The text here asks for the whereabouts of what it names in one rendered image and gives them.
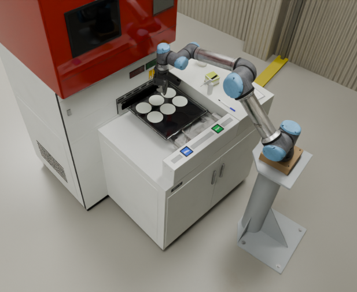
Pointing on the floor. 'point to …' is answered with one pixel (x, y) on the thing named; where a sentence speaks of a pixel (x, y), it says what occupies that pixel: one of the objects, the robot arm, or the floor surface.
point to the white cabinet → (201, 179)
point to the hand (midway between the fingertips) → (165, 93)
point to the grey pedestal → (270, 215)
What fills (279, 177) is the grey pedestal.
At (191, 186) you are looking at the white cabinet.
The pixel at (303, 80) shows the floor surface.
